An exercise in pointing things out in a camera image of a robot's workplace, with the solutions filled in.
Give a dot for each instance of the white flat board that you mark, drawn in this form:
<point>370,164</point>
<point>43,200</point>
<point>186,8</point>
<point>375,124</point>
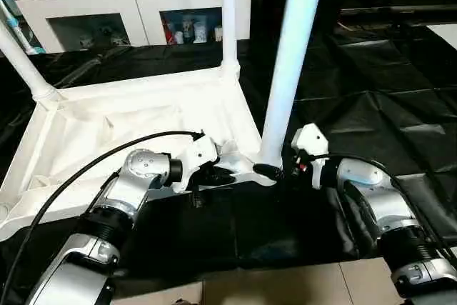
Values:
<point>446,32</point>

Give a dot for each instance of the white plastic table top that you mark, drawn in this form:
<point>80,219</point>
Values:
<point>107,119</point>

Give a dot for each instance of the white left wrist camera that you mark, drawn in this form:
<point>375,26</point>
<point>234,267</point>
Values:
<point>196,158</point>

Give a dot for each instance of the black plastic mat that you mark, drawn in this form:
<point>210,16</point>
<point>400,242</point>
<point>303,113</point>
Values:
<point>250,226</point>

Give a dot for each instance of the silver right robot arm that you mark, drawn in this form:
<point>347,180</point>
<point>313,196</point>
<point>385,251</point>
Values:
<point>378,198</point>

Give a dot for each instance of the black metal rail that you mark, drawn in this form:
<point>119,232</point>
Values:
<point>400,11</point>

